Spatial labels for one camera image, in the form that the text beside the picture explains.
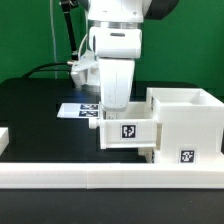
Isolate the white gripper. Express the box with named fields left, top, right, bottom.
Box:
left=89, top=27, right=142, bottom=112

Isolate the white drawer box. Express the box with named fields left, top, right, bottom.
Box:
left=89, top=102, right=158, bottom=149

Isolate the white drawer cabinet frame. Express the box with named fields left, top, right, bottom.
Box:
left=138, top=88, right=224, bottom=164

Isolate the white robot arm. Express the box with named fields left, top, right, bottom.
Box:
left=73, top=0, right=179, bottom=112

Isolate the white marker sheet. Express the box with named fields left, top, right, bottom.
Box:
left=57, top=103, right=99, bottom=118

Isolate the black corrugated cable hose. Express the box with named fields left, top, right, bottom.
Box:
left=21, top=0, right=83, bottom=80

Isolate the thin white cable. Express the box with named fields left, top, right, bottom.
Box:
left=49, top=0, right=58, bottom=80

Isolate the white u-shaped boundary rail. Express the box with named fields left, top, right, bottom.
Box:
left=0, top=127, right=224, bottom=190

